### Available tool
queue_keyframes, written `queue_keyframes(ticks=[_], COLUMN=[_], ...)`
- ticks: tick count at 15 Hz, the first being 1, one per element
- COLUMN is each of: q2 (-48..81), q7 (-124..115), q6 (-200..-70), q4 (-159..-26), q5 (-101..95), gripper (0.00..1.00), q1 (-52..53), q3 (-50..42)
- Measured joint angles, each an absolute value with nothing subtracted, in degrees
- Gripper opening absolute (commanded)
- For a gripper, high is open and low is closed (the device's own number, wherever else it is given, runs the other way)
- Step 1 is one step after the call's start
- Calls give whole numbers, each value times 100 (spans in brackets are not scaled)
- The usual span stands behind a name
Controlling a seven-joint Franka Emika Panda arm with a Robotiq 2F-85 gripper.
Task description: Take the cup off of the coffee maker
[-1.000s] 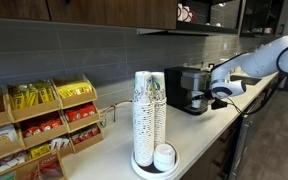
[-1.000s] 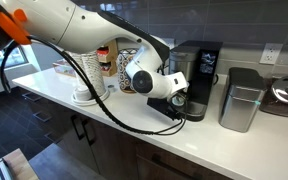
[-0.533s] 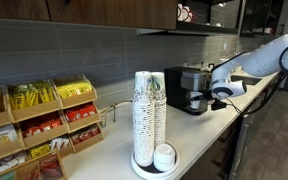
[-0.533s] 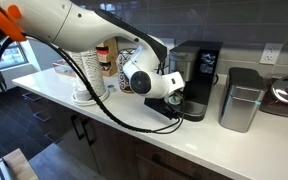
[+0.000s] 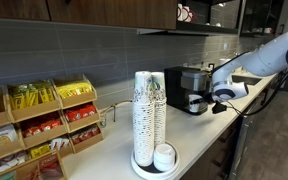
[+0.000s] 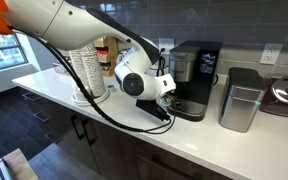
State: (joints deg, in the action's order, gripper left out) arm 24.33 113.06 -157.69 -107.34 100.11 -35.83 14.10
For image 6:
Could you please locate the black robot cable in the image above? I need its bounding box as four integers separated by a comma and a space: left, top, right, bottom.
0, 26, 177, 135

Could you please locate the stainless steel canister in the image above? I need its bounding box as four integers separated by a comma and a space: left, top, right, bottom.
218, 66, 267, 134

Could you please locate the window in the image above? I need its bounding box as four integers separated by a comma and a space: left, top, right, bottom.
0, 33, 29, 73

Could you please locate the black cabinet handle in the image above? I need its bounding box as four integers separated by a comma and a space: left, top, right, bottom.
32, 111, 53, 123
82, 119, 97, 147
70, 114, 86, 141
21, 91, 44, 102
44, 131, 64, 145

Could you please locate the light wooden table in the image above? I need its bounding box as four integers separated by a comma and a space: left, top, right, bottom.
0, 148, 40, 180

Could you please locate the white round tray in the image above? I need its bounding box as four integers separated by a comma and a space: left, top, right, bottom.
70, 87, 111, 107

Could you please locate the black coffee maker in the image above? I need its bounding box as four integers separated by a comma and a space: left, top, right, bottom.
166, 40, 224, 122

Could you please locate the dark round appliance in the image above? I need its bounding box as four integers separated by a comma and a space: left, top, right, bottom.
259, 75, 288, 118

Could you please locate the wooden snack organizer rack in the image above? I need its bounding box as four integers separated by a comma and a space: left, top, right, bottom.
52, 35, 119, 78

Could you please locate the tall stack of paper cups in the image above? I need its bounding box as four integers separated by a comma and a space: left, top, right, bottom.
79, 43, 107, 98
68, 48, 85, 89

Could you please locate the white wall outlet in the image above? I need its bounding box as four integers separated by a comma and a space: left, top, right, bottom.
259, 42, 284, 66
158, 37, 176, 56

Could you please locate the dark wooden lower cabinet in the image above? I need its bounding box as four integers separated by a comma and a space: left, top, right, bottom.
15, 81, 235, 180

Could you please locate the black coffee maker cord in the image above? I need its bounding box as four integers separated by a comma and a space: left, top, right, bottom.
156, 47, 168, 77

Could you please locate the black drawer handle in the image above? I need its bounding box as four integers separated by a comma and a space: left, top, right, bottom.
150, 153, 198, 180

